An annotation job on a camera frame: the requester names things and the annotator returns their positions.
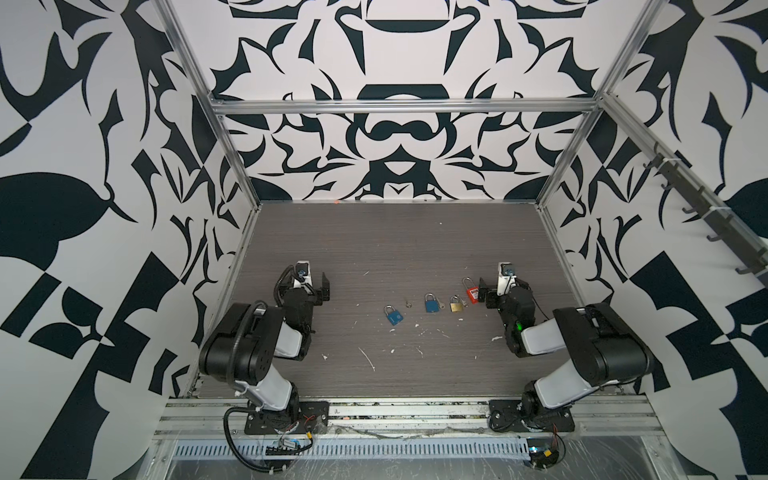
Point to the white slotted cable duct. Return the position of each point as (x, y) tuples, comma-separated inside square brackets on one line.
[(335, 448)]

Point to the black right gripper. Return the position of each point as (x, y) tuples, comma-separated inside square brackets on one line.
[(491, 293)]

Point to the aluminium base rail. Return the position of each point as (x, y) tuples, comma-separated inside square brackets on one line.
[(601, 415)]

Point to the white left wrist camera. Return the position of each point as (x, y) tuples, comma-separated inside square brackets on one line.
[(304, 272)]

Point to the red safety padlock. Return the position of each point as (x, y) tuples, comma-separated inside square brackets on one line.
[(471, 289)]

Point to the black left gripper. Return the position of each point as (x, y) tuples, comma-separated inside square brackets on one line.
[(320, 294)]

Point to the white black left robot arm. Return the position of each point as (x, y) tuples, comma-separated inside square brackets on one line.
[(240, 353)]

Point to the grey wall hook rail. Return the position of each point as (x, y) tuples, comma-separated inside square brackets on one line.
[(701, 203)]

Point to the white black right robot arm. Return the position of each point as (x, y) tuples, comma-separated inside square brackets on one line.
[(603, 351)]

